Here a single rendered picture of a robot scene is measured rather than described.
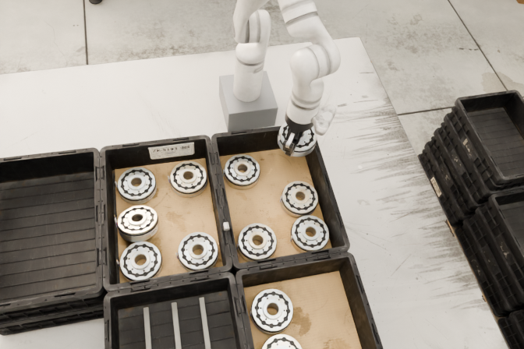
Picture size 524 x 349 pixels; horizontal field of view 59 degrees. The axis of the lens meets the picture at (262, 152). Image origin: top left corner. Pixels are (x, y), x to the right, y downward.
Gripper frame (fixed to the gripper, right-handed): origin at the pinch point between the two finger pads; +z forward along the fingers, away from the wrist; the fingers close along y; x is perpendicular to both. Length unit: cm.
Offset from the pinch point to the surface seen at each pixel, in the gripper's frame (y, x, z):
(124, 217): 33.9, -31.8, 13.4
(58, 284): 55, -37, 17
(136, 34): -95, -128, 100
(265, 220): 15.3, 1.0, 17.2
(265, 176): 2.7, -5.0, 17.2
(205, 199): 17.5, -16.8, 17.2
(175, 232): 30.1, -19.1, 17.2
